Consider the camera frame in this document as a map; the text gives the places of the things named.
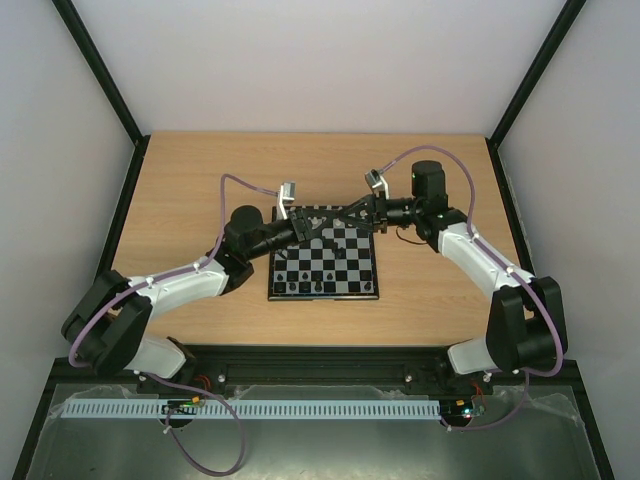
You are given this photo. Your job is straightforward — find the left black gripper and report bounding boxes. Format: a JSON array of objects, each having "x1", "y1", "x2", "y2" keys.
[{"x1": 247, "y1": 208, "x2": 337, "y2": 261}]

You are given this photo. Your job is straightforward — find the black grey chess board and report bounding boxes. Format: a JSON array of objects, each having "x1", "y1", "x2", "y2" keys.
[{"x1": 267, "y1": 228, "x2": 380, "y2": 301}]

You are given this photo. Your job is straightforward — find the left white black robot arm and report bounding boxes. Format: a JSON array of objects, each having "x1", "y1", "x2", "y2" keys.
[{"x1": 61, "y1": 205, "x2": 373, "y2": 380}]

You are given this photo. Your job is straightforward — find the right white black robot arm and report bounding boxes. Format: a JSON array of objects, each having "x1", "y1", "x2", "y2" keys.
[{"x1": 365, "y1": 160, "x2": 568, "y2": 392}]

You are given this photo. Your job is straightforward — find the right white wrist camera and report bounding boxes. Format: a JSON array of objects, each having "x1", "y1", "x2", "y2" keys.
[{"x1": 364, "y1": 169, "x2": 390, "y2": 200}]

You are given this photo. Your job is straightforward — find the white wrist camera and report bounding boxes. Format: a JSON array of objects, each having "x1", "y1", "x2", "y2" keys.
[
  {"x1": 276, "y1": 181, "x2": 296, "y2": 220},
  {"x1": 364, "y1": 169, "x2": 390, "y2": 200}
]

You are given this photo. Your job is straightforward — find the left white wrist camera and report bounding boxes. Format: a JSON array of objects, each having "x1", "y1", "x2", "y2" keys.
[{"x1": 276, "y1": 181, "x2": 296, "y2": 220}]

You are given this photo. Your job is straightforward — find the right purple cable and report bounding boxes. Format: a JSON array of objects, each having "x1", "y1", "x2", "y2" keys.
[{"x1": 379, "y1": 144, "x2": 566, "y2": 434}]

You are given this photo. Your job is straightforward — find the purple cable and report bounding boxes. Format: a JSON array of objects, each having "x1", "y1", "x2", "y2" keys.
[
  {"x1": 379, "y1": 144, "x2": 566, "y2": 434},
  {"x1": 67, "y1": 173, "x2": 246, "y2": 475}
]

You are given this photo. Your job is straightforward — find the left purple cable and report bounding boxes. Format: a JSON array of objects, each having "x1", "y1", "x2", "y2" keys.
[{"x1": 67, "y1": 173, "x2": 246, "y2": 475}]

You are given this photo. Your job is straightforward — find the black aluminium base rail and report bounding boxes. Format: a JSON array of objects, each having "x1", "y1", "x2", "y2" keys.
[{"x1": 49, "y1": 344, "x2": 581, "y2": 399}]

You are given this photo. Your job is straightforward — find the white slotted cable duct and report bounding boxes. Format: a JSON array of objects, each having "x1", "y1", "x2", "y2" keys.
[{"x1": 61, "y1": 399, "x2": 441, "y2": 421}]

